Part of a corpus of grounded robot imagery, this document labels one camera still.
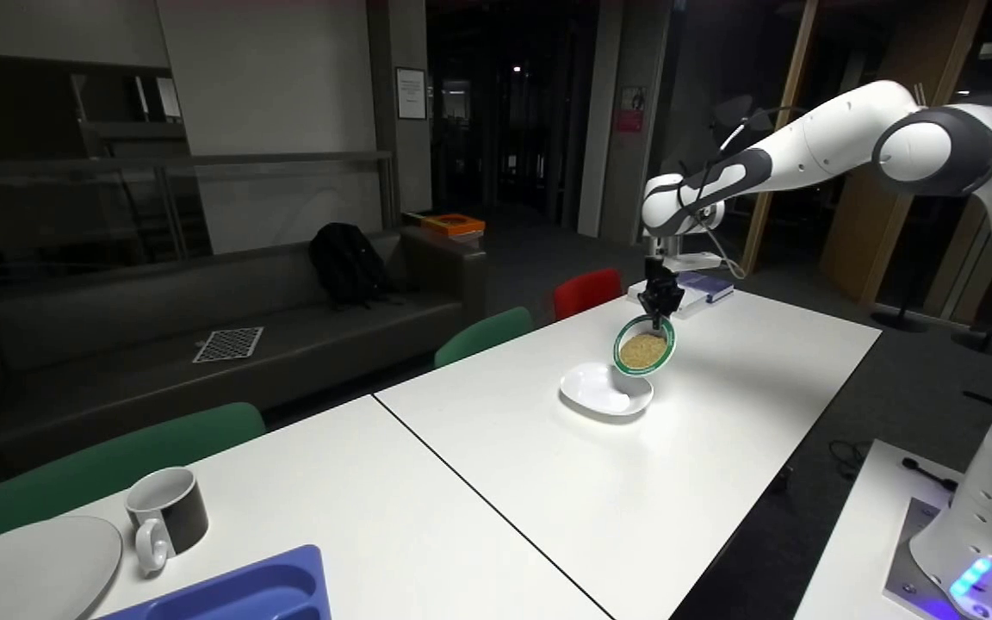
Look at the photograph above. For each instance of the framed wall notice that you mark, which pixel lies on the framed wall notice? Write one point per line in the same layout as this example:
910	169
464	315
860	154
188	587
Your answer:
411	93

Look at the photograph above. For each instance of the red chair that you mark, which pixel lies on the red chair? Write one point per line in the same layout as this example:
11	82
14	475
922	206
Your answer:
586	293

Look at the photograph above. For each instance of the checkerboard sheet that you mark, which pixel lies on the checkerboard sheet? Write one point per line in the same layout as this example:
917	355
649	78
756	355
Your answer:
229	344

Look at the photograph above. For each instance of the blue book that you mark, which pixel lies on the blue book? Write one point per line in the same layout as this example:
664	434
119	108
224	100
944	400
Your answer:
707	284

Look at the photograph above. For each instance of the white plate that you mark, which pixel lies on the white plate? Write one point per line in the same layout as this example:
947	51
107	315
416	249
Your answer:
599	392

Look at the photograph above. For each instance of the black backpack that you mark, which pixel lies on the black backpack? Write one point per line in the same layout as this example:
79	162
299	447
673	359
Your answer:
348	263

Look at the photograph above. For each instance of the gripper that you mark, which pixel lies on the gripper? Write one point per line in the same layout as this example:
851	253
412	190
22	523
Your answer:
661	294

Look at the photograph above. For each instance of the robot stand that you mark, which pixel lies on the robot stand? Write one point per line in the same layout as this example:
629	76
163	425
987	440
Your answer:
858	542

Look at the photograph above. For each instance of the green rimmed bowl of grains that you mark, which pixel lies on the green rimmed bowl of grains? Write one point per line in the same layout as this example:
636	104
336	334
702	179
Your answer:
644	351

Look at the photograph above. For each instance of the grey plate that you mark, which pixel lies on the grey plate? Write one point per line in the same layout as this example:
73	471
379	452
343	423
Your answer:
27	573

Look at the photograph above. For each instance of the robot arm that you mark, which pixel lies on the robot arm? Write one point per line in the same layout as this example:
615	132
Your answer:
840	138

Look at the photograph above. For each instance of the red wall sign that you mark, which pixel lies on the red wall sign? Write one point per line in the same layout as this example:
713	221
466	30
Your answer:
631	110

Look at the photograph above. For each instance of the green chair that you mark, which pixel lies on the green chair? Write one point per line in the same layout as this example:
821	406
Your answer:
108	465
483	336

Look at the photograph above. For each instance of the orange box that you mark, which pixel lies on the orange box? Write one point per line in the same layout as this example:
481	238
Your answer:
455	224

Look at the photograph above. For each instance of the blue plastic tray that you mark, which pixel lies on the blue plastic tray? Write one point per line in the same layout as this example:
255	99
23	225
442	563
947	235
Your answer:
246	590

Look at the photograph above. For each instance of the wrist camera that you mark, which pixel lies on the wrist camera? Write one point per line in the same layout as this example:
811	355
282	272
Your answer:
692	260

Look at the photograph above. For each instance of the dark sofa bench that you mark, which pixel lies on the dark sofa bench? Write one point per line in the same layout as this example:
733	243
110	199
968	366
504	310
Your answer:
117	344

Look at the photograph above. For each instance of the glass railing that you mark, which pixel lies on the glass railing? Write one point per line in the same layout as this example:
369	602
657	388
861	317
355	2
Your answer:
203	198

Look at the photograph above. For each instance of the white book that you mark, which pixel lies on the white book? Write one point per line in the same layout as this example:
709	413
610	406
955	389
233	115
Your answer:
692	301

